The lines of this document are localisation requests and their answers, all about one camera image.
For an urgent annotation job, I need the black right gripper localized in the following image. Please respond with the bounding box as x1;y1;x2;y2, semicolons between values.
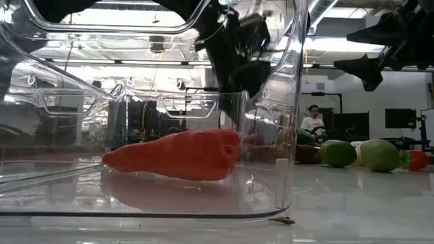
334;0;434;92

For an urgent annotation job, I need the bright green round fruit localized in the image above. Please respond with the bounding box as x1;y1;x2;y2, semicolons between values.
319;140;358;168

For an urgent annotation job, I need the black tripod stand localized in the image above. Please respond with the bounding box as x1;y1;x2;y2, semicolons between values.
416;108;434;152

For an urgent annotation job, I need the red tomato with green leaves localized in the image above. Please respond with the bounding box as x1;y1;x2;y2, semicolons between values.
399;149;430;171

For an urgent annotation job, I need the small brown debris scrap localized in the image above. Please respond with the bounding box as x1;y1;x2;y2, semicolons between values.
269;216;296;226

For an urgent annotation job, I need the large clear plastic bin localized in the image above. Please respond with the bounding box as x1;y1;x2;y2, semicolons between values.
0;0;310;220

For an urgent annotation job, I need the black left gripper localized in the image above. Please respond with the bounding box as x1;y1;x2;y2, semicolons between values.
195;6;272;119

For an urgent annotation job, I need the black metal frame stand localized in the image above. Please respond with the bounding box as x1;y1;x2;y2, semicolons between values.
301;91;342;115

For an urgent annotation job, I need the small black monitor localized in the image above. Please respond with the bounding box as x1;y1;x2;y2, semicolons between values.
384;108;417;129

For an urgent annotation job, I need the orange carrot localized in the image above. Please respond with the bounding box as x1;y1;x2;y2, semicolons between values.
101;127;242;182

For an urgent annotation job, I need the dark green vegetable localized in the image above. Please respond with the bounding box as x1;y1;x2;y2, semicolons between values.
276;127;316;147

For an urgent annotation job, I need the brown potato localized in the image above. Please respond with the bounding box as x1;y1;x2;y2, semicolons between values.
294;144;323;165

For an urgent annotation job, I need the large black screen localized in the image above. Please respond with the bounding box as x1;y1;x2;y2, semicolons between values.
334;112;370;142

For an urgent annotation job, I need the white garlic bulb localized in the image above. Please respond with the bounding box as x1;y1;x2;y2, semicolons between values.
351;141;366;167

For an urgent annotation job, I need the dark background desk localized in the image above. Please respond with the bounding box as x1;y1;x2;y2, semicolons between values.
382;137;434;152

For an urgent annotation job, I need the person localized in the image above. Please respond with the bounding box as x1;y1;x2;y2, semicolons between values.
300;104;328;143

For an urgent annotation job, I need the pale green round fruit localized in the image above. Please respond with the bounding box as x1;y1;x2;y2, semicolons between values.
359;138;401;172

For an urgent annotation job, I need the silver ceiling duct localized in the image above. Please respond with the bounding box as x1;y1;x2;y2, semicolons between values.
308;0;340;28

